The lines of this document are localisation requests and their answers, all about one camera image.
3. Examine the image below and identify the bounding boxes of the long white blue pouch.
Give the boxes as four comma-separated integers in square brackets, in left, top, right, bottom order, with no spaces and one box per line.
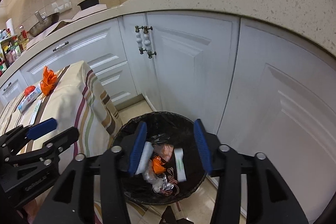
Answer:
[135,141,153,175]

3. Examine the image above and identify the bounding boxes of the small orange bag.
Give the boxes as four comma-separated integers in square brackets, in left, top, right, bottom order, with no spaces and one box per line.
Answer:
[152,156,166,174]

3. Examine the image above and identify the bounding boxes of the orange printed clear bag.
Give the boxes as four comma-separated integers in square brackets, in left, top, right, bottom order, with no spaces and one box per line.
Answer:
[153,144,174,162]

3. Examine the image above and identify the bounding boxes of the clear plastic bag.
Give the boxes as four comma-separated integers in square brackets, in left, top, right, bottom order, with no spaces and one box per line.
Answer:
[142,160,163,193]

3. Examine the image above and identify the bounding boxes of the white snack tube wrapper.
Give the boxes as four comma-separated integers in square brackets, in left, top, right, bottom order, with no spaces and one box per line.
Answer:
[17,85,42,114]

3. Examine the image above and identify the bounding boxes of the red plastic bag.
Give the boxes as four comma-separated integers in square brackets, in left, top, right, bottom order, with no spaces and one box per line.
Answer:
[24,85,36,97]

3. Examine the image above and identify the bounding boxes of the silver foil wrapper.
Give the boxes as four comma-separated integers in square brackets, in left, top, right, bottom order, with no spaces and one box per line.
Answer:
[160,174,175,196]

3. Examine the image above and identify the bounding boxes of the tall orange knotted bag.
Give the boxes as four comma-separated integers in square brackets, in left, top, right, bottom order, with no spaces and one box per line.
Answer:
[40,66,58,96]

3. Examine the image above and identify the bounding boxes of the white green sachet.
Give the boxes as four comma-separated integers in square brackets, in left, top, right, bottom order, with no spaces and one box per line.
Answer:
[174,148,186,182]
[29,99,43,125]

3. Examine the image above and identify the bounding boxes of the black trash bin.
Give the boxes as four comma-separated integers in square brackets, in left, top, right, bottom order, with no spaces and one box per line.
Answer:
[113,111,206,205]

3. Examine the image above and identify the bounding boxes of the striped tablecloth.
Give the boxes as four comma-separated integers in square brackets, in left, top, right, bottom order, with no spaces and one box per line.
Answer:
[0,60,124,224]

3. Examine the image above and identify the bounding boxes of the white spice rack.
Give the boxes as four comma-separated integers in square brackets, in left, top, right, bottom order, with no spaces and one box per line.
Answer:
[0,36,23,75]

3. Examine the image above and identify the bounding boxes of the cooking oil bottle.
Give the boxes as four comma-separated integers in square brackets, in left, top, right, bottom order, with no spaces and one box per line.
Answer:
[19,25,29,51]

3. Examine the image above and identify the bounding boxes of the metal wok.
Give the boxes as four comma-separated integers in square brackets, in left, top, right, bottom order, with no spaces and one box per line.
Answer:
[29,11,60,37]

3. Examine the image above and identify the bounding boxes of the paper towel roll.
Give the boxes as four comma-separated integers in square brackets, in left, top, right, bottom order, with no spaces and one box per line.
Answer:
[6,18,15,35]

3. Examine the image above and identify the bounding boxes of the beige stove cover cloth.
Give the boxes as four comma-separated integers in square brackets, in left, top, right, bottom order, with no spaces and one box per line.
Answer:
[26,4,107,50]

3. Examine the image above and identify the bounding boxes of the black clay pot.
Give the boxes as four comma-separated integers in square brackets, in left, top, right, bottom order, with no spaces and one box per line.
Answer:
[77,0,100,10]

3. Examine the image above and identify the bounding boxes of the drawer handle centre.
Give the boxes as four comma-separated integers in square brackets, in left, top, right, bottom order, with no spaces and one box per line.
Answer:
[52,42,69,52]

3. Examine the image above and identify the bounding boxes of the cabinet door handle right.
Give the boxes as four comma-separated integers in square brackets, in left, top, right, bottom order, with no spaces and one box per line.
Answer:
[143,26,157,59]

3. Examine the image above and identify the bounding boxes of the cabinet door handle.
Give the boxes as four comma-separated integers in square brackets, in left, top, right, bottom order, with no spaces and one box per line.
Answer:
[143,26,157,59]
[135,26,145,55]

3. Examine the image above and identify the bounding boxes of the cabinet door handle left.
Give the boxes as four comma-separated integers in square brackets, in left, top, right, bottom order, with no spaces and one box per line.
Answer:
[135,26,145,55]

